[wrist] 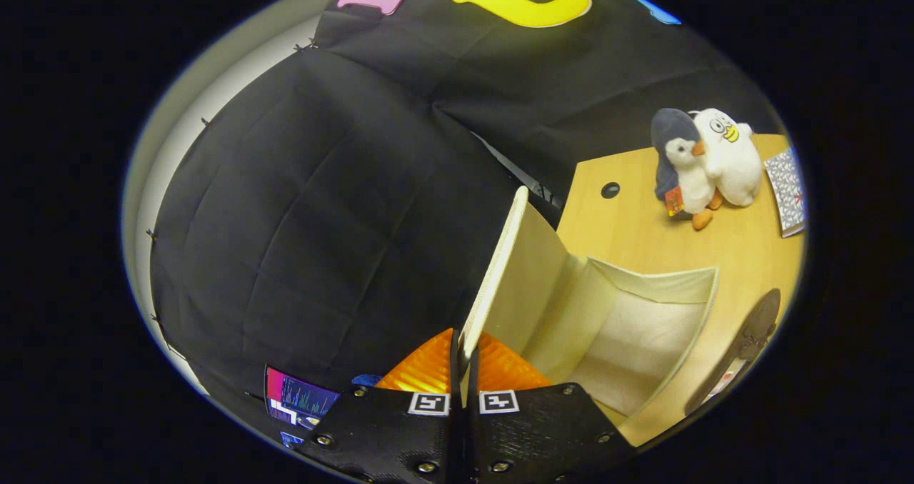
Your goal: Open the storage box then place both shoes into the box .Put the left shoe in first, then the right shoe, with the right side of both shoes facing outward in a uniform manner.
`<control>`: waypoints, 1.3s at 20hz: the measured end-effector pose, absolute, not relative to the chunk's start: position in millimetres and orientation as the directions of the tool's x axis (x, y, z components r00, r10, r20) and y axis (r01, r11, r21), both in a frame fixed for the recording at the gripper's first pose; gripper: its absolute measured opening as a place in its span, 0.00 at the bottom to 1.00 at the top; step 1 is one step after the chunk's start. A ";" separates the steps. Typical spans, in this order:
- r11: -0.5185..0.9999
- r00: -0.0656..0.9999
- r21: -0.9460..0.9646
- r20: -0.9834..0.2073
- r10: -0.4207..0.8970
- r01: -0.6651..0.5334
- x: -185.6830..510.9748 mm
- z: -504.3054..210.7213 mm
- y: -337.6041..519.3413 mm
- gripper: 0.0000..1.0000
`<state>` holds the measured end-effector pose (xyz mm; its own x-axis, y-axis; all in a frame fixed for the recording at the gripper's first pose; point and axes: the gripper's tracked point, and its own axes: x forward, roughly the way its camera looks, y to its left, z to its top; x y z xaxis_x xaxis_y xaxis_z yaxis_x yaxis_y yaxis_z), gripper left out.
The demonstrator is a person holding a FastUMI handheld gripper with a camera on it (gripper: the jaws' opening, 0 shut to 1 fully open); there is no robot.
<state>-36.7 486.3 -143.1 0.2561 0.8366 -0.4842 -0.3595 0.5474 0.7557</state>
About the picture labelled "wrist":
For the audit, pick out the grey patterned book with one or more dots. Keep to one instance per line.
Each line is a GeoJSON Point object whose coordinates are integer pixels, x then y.
{"type": "Point", "coordinates": [787, 195]}

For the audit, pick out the white duck plush toy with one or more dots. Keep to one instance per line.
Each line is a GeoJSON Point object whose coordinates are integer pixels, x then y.
{"type": "Point", "coordinates": [732, 166]}

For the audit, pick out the brown fuzzy shoe with bow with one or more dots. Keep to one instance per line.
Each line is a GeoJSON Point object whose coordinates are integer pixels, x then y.
{"type": "Point", "coordinates": [746, 341]}

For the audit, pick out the grey white penguin plush toy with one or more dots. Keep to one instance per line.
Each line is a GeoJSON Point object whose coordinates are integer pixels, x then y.
{"type": "Point", "coordinates": [678, 163]}

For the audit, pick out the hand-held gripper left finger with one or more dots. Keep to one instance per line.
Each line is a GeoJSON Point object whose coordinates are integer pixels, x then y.
{"type": "Point", "coordinates": [393, 434]}

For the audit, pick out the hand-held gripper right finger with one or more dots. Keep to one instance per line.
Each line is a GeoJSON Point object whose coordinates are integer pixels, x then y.
{"type": "Point", "coordinates": [543, 434]}

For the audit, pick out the cream fabric storage box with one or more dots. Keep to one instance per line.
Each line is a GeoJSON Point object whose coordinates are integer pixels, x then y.
{"type": "Point", "coordinates": [543, 284]}

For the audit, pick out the black backdrop cloth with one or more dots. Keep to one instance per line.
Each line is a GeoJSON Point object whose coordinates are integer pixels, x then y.
{"type": "Point", "coordinates": [321, 220]}

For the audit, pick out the black desk grommet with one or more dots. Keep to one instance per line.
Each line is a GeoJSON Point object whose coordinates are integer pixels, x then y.
{"type": "Point", "coordinates": [610, 190]}

